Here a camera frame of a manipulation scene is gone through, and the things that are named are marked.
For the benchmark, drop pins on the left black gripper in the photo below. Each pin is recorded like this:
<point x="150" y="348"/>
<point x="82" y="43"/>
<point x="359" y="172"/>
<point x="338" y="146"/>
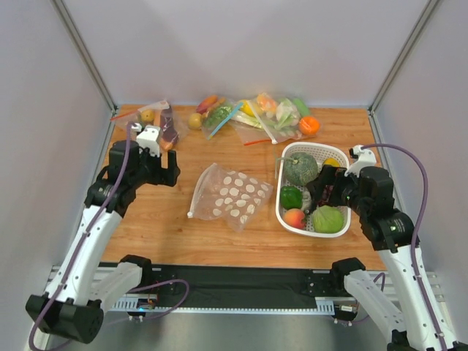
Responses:
<point x="161" y="172"/>

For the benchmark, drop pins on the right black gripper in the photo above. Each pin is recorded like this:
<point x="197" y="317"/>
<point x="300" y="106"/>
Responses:
<point x="330" y="186"/>

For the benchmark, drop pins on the yellow green pepper toy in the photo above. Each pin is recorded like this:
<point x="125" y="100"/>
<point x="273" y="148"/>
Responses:
<point x="332" y="162"/>

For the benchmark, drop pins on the green bell pepper toy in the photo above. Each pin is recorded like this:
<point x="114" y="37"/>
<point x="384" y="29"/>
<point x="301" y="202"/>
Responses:
<point x="290" y="197"/>

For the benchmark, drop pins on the polka dot zip bag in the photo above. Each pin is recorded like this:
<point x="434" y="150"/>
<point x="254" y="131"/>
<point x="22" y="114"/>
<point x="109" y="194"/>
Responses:
<point x="229" y="195"/>

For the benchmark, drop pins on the red apple toy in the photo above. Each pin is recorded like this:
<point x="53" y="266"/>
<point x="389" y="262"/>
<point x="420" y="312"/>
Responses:
<point x="296" y="218"/>

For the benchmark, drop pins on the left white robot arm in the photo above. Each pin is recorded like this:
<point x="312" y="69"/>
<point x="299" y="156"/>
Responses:
<point x="71" y="306"/>

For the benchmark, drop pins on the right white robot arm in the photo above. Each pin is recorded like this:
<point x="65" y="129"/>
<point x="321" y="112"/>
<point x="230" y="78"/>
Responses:
<point x="417" y="322"/>

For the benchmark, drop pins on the zip bag with meat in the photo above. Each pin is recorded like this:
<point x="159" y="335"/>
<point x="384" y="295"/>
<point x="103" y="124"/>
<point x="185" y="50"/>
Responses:
<point x="149" y="114"/>

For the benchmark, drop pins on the large zip bag vegetables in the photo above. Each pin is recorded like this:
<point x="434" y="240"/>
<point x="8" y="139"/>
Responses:
<point x="268" y="119"/>

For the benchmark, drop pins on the grey fish toy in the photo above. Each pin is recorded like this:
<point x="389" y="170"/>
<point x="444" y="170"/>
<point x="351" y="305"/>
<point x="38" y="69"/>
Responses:
<point x="308" y="205"/>

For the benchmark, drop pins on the green cabbage toy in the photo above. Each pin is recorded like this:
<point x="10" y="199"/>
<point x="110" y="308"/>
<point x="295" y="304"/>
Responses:
<point x="327" y="219"/>

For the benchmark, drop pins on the steak toy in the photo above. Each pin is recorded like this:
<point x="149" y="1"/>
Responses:
<point x="169" y="134"/>

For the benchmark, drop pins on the orange fruit toy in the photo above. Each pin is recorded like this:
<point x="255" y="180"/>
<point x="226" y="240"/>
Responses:
<point x="309" y="125"/>

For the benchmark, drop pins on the yellow pear toy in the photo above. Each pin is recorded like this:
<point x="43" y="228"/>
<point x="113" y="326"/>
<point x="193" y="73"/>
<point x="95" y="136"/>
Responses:
<point x="195" y="121"/>

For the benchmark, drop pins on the red mango toy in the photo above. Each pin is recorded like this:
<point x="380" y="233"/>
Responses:
<point x="206" y="104"/>

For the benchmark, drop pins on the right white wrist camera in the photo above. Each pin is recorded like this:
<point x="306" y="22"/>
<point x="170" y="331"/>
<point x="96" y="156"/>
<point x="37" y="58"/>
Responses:
<point x="363" y="157"/>

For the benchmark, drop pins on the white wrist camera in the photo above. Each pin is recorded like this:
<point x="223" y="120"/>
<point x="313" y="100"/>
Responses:
<point x="148" y="138"/>
<point x="363" y="157"/>

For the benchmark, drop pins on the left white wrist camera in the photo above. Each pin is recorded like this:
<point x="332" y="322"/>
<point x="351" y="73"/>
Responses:
<point x="148" y="138"/>

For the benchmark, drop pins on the white slotted cable duct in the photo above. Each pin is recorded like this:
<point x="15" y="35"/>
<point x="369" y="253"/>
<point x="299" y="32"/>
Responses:
<point x="322" y="306"/>

